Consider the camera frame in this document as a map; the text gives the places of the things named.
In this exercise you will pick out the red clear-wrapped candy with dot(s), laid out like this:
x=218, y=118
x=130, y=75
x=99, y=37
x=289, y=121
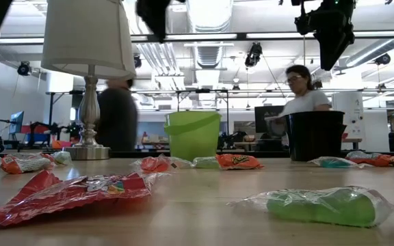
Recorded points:
x=152, y=164

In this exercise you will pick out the green plastic bucket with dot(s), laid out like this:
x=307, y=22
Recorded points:
x=192, y=133

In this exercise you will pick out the red Skittles pack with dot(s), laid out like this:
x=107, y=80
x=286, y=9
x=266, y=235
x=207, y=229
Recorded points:
x=63, y=200

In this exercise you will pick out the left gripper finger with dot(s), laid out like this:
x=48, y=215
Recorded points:
x=162, y=13
x=147, y=10

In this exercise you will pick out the black background station frame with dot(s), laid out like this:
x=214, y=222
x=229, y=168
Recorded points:
x=217, y=91

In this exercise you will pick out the black computer monitor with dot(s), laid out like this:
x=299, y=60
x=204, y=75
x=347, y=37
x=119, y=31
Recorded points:
x=265, y=118

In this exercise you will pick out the teal clear-wrapped candy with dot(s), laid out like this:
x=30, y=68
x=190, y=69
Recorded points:
x=334, y=163

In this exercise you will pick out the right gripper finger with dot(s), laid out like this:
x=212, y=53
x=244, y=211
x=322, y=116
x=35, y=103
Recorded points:
x=340, y=42
x=325, y=48

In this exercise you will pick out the white shade silver table lamp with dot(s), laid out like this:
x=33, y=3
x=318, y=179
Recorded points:
x=87, y=34

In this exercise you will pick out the black hanging camera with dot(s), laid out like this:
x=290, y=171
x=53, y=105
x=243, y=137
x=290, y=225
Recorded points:
x=253, y=54

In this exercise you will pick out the black plastic bucket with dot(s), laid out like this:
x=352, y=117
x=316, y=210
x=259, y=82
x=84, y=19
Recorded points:
x=315, y=136

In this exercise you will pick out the person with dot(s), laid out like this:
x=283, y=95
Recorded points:
x=116, y=116
x=306, y=100

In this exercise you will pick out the small computer monitor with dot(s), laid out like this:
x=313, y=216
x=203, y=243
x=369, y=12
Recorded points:
x=16, y=123

